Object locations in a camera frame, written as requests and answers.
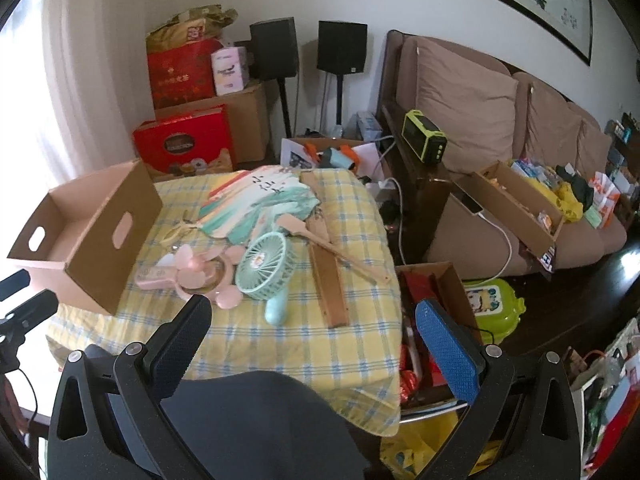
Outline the paper shopping bag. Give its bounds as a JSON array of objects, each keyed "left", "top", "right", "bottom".
[{"left": 570, "top": 317, "right": 640, "bottom": 480}]

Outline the long shallow cardboard box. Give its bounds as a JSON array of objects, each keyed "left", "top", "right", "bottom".
[{"left": 452, "top": 160, "right": 566, "bottom": 257}]

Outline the cardboard box with red packets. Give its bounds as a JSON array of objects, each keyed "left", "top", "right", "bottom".
[{"left": 395, "top": 262, "right": 483, "bottom": 411}]

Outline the black cable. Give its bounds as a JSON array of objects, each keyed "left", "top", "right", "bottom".
[{"left": 14, "top": 366, "right": 42, "bottom": 428}]

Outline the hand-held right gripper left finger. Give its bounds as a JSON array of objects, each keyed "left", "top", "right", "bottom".
[{"left": 45, "top": 294, "right": 213, "bottom": 480}]

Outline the cardboard box with printed flap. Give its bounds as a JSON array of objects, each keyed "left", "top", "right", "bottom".
[{"left": 280, "top": 136, "right": 382, "bottom": 173}]

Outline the red gift bag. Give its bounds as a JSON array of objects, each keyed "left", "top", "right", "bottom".
[{"left": 146, "top": 37, "right": 223, "bottom": 110}]

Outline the beige hair clip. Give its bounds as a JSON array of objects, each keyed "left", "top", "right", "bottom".
[{"left": 162, "top": 220, "right": 201, "bottom": 244}]

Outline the orange and white paper bag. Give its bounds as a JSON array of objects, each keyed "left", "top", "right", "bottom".
[{"left": 587, "top": 172, "right": 622, "bottom": 229}]

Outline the brown sofa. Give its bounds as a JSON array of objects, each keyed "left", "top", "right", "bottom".
[{"left": 377, "top": 30, "right": 630, "bottom": 277}]

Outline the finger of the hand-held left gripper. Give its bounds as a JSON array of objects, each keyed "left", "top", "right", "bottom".
[
  {"left": 0, "top": 290, "right": 59, "bottom": 342},
  {"left": 0, "top": 269, "right": 30, "bottom": 302}
]

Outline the yellow plaid tablecloth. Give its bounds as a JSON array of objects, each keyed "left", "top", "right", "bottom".
[{"left": 46, "top": 167, "right": 403, "bottom": 436}]

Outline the white charging cable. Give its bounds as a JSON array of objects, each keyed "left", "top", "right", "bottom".
[{"left": 462, "top": 211, "right": 514, "bottom": 283}]

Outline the painted paper hand fan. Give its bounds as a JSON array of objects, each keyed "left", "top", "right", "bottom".
[{"left": 197, "top": 169, "right": 393, "bottom": 285}]

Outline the large brown cardboard box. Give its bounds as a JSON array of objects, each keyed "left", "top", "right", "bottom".
[{"left": 154, "top": 80, "right": 271, "bottom": 163}]

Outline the brown wooden strip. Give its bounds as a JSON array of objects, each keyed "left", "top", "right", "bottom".
[{"left": 299, "top": 170, "right": 351, "bottom": 329}]

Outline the black speaker stand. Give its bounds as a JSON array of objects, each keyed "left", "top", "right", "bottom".
[
  {"left": 276, "top": 77, "right": 294, "bottom": 139},
  {"left": 324, "top": 72, "right": 346, "bottom": 128}
]

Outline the yellow-green toy case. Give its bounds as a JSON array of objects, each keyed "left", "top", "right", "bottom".
[{"left": 462, "top": 279, "right": 526, "bottom": 345}]

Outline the framed ink painting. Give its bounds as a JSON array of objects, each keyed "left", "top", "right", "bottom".
[{"left": 395, "top": 0, "right": 593, "bottom": 66}]

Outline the green handheld electric fan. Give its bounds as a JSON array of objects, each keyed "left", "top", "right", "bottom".
[{"left": 235, "top": 231, "right": 296, "bottom": 326}]

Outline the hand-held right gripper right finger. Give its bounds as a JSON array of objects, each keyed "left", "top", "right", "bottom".
[{"left": 415, "top": 299, "right": 583, "bottom": 480}]

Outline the white curtain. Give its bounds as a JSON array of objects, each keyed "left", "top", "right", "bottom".
[{"left": 30, "top": 0, "right": 157, "bottom": 196}]

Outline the white appliance box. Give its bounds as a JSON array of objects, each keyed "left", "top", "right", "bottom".
[{"left": 350, "top": 112, "right": 383, "bottom": 142}]

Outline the white and pink box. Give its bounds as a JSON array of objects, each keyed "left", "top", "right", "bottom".
[{"left": 210, "top": 46, "right": 250, "bottom": 97}]

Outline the red gift box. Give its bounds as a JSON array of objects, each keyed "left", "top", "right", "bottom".
[{"left": 132, "top": 105, "right": 238, "bottom": 177}]

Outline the white phone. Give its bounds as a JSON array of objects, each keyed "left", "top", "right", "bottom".
[{"left": 452, "top": 180, "right": 486, "bottom": 217}]

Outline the pink mouse-ear handheld fan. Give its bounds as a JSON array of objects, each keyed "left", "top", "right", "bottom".
[{"left": 136, "top": 245, "right": 246, "bottom": 308}]

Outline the gold foil bag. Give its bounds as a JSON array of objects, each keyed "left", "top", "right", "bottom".
[{"left": 146, "top": 4, "right": 238, "bottom": 52}]

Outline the small yellow plastic bag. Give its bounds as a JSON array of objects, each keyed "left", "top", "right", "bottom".
[{"left": 542, "top": 180, "right": 584, "bottom": 223}]

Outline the teal and grey handheld device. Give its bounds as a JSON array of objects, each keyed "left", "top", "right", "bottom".
[{"left": 320, "top": 147, "right": 361, "bottom": 171}]

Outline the large beige sofa cushion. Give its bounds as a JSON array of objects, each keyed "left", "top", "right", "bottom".
[{"left": 415, "top": 37, "right": 520, "bottom": 174}]

